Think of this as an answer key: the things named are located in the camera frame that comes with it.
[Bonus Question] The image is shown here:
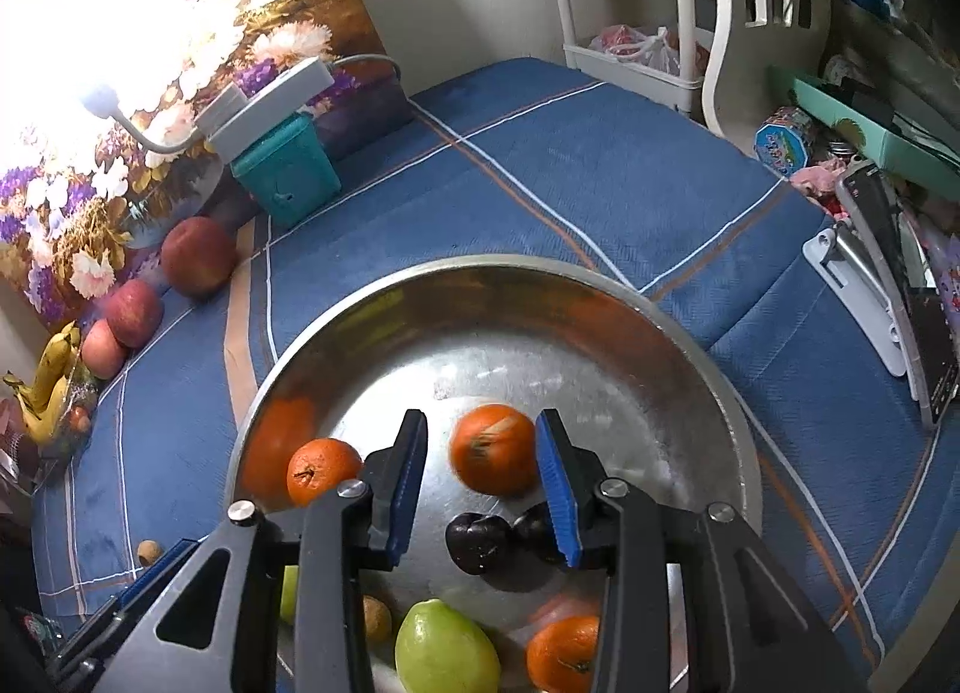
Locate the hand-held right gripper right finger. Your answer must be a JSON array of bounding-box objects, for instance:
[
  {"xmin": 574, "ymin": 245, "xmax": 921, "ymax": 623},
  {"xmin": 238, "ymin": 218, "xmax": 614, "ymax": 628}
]
[{"xmin": 535, "ymin": 408, "xmax": 875, "ymax": 693}]

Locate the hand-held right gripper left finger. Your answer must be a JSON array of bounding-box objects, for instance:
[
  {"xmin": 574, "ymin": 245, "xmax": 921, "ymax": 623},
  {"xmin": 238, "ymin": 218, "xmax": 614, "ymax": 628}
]
[{"xmin": 101, "ymin": 408, "xmax": 430, "ymax": 693}]

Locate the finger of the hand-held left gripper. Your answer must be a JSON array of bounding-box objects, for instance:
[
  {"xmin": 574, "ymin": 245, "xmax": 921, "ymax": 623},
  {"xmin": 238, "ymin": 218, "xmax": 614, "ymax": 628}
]
[{"xmin": 107, "ymin": 538, "xmax": 205, "ymax": 628}]

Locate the dark purple plum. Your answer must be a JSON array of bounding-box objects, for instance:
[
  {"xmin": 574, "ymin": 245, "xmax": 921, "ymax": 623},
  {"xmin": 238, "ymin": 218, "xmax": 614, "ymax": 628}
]
[
  {"xmin": 510, "ymin": 502, "xmax": 560, "ymax": 565},
  {"xmin": 445, "ymin": 511, "xmax": 518, "ymax": 576}
]

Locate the large orange mandarin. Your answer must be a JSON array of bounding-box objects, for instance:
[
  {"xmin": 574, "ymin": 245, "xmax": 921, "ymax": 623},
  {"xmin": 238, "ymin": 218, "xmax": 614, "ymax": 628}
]
[{"xmin": 448, "ymin": 404, "xmax": 544, "ymax": 498}]

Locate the small mandarin with stem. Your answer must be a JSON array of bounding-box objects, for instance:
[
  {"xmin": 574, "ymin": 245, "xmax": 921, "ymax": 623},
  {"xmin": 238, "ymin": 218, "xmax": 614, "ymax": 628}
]
[{"xmin": 286, "ymin": 438, "xmax": 365, "ymax": 508}]

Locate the dented brown longan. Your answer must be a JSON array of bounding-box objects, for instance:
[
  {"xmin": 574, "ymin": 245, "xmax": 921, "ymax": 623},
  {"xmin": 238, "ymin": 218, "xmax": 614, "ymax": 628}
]
[{"xmin": 363, "ymin": 594, "xmax": 394, "ymax": 646}]

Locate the round metal bowl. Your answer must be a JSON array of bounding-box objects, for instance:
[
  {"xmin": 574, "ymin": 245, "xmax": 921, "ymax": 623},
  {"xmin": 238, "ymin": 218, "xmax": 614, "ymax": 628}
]
[{"xmin": 225, "ymin": 254, "xmax": 764, "ymax": 693}]

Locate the small orange mandarin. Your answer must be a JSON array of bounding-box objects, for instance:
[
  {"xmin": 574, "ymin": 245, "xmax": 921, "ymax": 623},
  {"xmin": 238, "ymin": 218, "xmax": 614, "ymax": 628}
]
[{"xmin": 525, "ymin": 614, "xmax": 602, "ymax": 693}]

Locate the yellow banana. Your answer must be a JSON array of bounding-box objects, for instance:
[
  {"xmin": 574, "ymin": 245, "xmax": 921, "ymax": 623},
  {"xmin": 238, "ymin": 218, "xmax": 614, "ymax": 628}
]
[
  {"xmin": 3, "ymin": 370, "xmax": 76, "ymax": 448},
  {"xmin": 30, "ymin": 322, "xmax": 82, "ymax": 410}
]

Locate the red apple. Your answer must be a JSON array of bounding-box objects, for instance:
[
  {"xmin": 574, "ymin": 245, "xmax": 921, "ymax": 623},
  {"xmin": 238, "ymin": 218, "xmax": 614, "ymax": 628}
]
[
  {"xmin": 81, "ymin": 320, "xmax": 128, "ymax": 380},
  {"xmin": 160, "ymin": 216, "xmax": 240, "ymax": 301},
  {"xmin": 105, "ymin": 279, "xmax": 165, "ymax": 350}
]

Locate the blue plaid tablecloth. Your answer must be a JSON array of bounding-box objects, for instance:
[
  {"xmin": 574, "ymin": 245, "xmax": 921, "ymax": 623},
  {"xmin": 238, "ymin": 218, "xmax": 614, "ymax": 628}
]
[{"xmin": 30, "ymin": 57, "xmax": 960, "ymax": 693}]

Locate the teal plastic box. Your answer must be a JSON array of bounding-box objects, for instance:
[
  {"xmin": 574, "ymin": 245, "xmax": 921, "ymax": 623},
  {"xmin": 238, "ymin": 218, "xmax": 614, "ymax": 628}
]
[{"xmin": 229, "ymin": 114, "xmax": 343, "ymax": 230}]

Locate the white tablet stand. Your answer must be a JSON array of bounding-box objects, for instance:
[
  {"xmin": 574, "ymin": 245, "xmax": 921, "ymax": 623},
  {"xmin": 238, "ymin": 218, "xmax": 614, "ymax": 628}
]
[{"xmin": 802, "ymin": 226, "xmax": 913, "ymax": 376}]

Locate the black tablet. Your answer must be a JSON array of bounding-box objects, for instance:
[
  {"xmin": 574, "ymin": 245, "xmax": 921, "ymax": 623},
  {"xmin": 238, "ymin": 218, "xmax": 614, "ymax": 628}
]
[{"xmin": 835, "ymin": 163, "xmax": 960, "ymax": 428}]

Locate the white gooseneck lamp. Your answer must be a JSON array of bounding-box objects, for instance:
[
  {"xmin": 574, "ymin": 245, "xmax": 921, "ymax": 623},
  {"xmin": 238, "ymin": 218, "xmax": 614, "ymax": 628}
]
[{"xmin": 79, "ymin": 57, "xmax": 332, "ymax": 163}]

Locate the colourful round tin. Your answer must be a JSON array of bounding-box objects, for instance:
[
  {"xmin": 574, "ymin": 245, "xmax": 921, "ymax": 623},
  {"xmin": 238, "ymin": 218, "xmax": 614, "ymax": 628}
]
[{"xmin": 754, "ymin": 106, "xmax": 819, "ymax": 177}]

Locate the pink plastic bag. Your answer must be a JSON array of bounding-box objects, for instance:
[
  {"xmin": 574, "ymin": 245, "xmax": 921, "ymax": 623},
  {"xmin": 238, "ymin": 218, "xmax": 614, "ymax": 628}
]
[{"xmin": 589, "ymin": 24, "xmax": 710, "ymax": 76}]

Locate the green cardboard box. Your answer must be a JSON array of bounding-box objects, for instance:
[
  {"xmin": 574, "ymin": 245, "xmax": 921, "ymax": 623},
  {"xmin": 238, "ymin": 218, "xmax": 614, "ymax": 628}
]
[{"xmin": 789, "ymin": 73, "xmax": 960, "ymax": 193}]

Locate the flower painting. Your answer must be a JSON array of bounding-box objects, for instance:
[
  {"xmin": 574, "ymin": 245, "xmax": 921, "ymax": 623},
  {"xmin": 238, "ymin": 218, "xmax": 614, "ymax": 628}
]
[{"xmin": 0, "ymin": 0, "xmax": 415, "ymax": 331}]

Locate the white chair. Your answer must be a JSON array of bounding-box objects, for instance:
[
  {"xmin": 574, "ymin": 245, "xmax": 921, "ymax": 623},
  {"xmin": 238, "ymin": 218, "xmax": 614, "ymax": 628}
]
[{"xmin": 701, "ymin": 0, "xmax": 835, "ymax": 139}]

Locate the grey lamp cable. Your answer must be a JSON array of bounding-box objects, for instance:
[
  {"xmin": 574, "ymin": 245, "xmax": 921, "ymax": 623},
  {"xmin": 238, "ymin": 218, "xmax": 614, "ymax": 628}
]
[{"xmin": 328, "ymin": 51, "xmax": 412, "ymax": 105}]

